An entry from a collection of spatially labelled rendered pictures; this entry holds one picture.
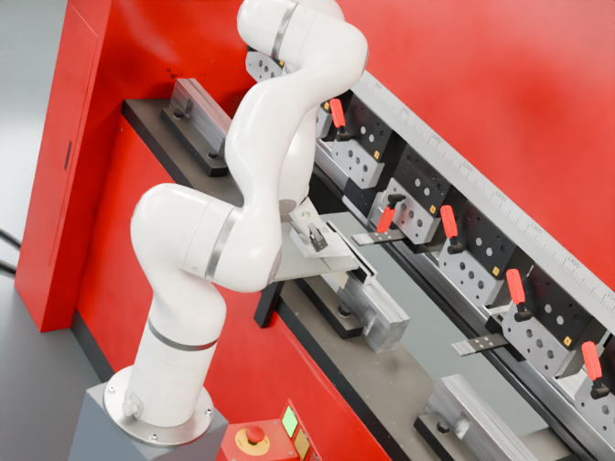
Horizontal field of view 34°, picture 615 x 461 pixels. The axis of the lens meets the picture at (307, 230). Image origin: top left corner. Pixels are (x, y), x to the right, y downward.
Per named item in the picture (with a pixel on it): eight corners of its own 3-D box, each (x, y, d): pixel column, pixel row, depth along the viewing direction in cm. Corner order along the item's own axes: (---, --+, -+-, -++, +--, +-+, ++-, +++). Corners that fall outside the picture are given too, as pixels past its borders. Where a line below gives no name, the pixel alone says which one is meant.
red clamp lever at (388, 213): (372, 230, 211) (388, 192, 206) (387, 228, 213) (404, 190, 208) (377, 235, 210) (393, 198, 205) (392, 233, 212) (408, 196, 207)
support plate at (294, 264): (222, 232, 222) (223, 229, 221) (316, 221, 238) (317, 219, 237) (263, 284, 211) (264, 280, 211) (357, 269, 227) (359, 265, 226)
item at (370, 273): (316, 231, 238) (320, 221, 236) (326, 230, 240) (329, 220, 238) (363, 284, 226) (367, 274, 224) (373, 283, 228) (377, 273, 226)
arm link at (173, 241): (206, 361, 156) (247, 241, 144) (98, 316, 157) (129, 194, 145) (229, 319, 167) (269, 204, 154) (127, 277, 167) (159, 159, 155)
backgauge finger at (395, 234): (339, 230, 239) (345, 214, 236) (418, 220, 254) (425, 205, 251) (367, 262, 231) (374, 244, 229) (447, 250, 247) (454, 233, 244)
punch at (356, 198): (339, 200, 231) (352, 166, 226) (345, 200, 232) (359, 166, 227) (363, 227, 225) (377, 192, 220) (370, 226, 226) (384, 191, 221)
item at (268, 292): (220, 324, 230) (244, 251, 219) (271, 315, 239) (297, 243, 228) (228, 335, 228) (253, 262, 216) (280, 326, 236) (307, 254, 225)
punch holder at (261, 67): (242, 67, 251) (261, 7, 242) (270, 67, 256) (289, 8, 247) (273, 98, 242) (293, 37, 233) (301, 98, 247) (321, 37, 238)
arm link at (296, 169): (341, 108, 182) (302, 220, 203) (327, 54, 192) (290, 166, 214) (295, 104, 179) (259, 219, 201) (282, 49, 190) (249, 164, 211)
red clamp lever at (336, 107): (331, 98, 218) (340, 140, 216) (346, 97, 220) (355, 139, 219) (327, 100, 219) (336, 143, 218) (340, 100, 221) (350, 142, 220)
